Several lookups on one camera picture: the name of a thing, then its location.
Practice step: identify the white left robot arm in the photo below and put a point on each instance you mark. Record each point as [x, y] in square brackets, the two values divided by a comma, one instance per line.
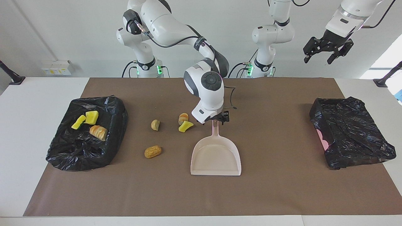
[270, 34]

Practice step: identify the blue item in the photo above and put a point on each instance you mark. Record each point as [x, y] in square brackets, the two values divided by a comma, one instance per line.
[399, 95]

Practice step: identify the brown table mat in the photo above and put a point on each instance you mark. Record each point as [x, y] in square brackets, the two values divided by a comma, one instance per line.
[188, 194]

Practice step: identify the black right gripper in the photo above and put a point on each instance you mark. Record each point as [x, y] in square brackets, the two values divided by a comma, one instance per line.
[223, 115]

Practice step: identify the green and yellow sponge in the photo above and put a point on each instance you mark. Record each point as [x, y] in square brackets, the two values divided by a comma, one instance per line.
[185, 126]

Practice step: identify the beige plastic dustpan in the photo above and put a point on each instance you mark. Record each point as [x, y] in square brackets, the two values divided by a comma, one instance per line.
[216, 157]

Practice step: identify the pink bin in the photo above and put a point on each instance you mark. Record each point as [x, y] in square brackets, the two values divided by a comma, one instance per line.
[323, 141]

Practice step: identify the white wall outlet box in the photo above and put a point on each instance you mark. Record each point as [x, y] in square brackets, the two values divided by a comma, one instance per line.
[58, 67]

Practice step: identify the open black bag-lined bin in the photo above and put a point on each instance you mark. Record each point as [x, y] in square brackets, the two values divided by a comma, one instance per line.
[78, 153]

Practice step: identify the brown textured bread roll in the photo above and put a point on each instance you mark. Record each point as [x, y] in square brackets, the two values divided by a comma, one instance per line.
[153, 152]

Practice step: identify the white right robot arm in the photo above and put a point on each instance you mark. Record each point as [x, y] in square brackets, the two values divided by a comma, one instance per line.
[207, 94]

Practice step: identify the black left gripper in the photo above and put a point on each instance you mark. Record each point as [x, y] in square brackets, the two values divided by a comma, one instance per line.
[333, 40]

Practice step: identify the small pale beige bread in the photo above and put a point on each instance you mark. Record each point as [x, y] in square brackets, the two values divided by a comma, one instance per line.
[155, 125]

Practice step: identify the crumpled black trash bag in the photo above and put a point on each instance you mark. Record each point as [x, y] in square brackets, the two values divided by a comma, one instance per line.
[351, 131]

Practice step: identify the black clamp stand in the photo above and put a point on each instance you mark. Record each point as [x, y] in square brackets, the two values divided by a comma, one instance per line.
[12, 77]
[386, 77]

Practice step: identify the orange striped croissant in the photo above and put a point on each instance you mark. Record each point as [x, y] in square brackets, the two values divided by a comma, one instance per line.
[183, 118]

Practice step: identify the notched yellow sponge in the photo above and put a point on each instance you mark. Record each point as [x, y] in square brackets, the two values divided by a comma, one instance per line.
[91, 117]

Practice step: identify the large beige croissant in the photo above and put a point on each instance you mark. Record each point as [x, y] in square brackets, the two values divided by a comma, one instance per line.
[98, 132]

